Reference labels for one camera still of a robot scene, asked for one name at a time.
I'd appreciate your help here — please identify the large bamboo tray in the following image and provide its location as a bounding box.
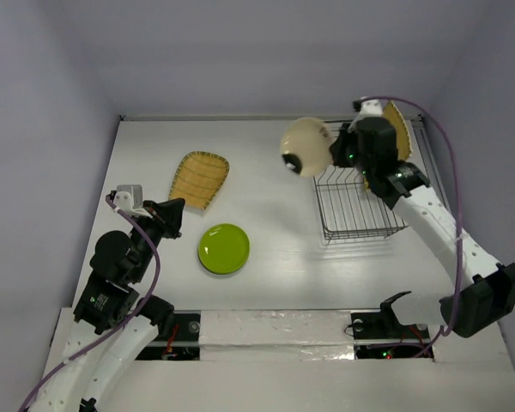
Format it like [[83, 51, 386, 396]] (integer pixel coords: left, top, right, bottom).
[[363, 100, 412, 191]]

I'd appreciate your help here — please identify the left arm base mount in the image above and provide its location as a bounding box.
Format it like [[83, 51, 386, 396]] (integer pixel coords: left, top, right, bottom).
[[126, 312, 201, 361]]

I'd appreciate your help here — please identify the small bamboo tray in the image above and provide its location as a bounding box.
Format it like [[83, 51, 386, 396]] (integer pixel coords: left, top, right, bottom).
[[168, 151, 230, 210]]

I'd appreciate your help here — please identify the grey green plate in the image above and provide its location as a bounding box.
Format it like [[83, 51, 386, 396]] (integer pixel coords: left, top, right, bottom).
[[280, 117, 335, 178]]

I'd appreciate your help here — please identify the wire dish rack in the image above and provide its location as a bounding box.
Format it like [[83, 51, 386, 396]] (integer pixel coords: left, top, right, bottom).
[[312, 166, 407, 246]]

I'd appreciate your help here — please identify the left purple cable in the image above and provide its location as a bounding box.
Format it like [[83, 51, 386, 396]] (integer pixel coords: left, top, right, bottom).
[[19, 195, 162, 411]]

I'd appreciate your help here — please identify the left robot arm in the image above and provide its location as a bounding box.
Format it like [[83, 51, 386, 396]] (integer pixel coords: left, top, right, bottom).
[[21, 189, 185, 411]]

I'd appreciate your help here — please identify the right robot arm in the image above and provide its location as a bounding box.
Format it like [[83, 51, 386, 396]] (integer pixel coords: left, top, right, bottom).
[[330, 116, 515, 337]]

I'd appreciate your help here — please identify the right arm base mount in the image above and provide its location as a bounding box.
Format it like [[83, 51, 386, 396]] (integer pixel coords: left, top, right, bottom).
[[343, 312, 434, 361]]

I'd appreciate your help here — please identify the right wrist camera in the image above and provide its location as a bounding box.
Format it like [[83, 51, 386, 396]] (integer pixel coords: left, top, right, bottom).
[[353, 100, 383, 117]]

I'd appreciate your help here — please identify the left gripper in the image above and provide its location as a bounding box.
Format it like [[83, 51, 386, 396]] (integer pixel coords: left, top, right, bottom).
[[130, 196, 186, 280]]

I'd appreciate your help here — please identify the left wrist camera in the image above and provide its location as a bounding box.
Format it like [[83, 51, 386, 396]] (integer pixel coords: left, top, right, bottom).
[[112, 185, 143, 213]]

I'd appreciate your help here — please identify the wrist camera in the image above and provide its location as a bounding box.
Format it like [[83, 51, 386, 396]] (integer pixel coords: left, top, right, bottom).
[[353, 100, 383, 117], [112, 185, 143, 213]]

